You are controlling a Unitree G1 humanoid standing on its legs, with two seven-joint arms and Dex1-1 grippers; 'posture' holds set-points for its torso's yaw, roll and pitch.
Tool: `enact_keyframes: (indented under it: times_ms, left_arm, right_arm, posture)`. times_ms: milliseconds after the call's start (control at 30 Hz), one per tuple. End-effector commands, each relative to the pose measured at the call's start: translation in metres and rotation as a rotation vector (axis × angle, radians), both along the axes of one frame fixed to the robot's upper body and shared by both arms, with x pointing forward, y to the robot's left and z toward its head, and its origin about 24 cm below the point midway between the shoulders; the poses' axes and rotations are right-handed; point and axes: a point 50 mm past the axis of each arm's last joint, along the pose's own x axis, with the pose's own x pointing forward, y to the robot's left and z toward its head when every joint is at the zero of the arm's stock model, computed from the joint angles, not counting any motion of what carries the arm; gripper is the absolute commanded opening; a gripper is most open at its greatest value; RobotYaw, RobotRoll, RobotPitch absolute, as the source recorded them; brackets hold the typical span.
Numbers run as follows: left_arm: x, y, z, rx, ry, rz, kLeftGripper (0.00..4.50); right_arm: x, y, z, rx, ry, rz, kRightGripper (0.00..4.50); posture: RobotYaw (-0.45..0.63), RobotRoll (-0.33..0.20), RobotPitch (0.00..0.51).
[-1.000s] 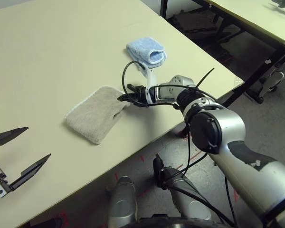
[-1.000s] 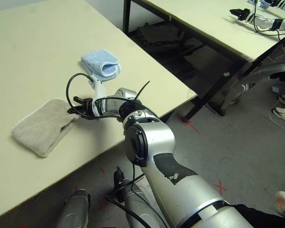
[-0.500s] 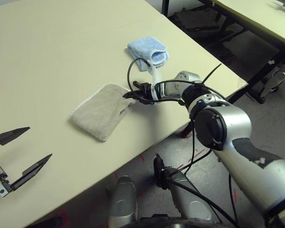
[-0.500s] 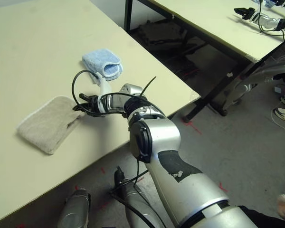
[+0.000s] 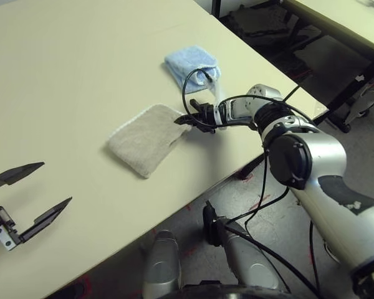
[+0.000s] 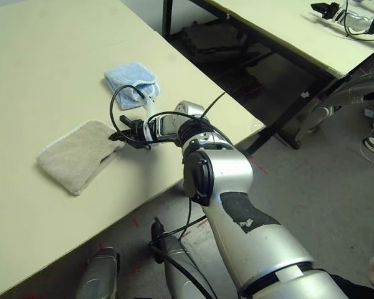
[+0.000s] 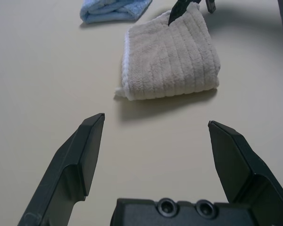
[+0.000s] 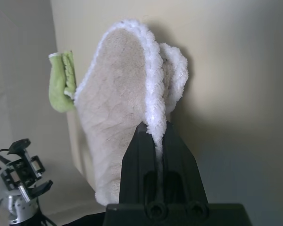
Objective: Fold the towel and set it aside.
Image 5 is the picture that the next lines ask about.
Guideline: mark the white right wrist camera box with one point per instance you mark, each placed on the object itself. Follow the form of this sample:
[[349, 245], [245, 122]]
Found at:
[[219, 93]]

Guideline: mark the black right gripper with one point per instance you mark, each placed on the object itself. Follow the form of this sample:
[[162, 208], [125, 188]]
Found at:
[[209, 118]]

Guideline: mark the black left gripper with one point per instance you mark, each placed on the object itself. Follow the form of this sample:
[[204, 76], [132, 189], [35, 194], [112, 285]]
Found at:
[[0, 224]]

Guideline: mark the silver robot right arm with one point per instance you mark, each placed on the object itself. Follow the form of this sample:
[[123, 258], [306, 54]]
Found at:
[[314, 162]]

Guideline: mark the silver robot left leg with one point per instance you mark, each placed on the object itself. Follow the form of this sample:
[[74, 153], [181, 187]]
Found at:
[[162, 268]]

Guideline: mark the black white-soled shoe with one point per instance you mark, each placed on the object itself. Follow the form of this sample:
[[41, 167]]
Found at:
[[330, 252]]

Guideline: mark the beige towel with white trim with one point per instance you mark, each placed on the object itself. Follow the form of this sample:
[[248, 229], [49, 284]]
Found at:
[[146, 140]]

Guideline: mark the beige table with black frame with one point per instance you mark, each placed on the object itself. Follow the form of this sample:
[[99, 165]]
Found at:
[[330, 15]]

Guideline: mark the white paper scrap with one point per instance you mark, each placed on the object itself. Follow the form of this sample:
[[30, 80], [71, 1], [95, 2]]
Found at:
[[359, 78]]

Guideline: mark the black table leg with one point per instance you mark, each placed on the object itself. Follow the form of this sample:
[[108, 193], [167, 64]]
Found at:
[[252, 166]]

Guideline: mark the blue folded towel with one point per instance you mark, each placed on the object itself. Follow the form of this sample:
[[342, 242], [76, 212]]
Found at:
[[184, 59]]

